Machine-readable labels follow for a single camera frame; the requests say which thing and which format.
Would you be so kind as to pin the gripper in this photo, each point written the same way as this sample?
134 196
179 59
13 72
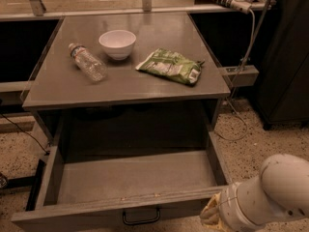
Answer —
229 204

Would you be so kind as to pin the grey top drawer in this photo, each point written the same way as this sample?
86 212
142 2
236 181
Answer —
90 178

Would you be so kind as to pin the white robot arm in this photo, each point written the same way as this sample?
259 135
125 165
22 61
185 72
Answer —
279 193

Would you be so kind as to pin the dark cabinet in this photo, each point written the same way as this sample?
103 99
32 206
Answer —
281 93

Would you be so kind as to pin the green chip bag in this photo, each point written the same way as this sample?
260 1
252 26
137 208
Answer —
173 66

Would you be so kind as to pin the grey cabinet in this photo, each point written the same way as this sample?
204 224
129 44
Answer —
126 100

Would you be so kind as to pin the white ceramic bowl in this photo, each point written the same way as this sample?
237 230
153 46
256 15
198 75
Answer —
117 44

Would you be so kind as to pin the clear plastic water bottle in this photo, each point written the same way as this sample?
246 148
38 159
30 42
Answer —
87 62

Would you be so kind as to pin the white emergency stop button box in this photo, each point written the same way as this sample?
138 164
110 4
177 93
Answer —
240 5

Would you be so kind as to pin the black drawer handle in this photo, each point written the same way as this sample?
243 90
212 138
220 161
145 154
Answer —
141 216

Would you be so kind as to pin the grey side bracket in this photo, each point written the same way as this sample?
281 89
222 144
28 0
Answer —
235 78

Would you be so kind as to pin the metal rail frame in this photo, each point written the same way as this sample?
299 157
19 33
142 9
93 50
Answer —
128 4

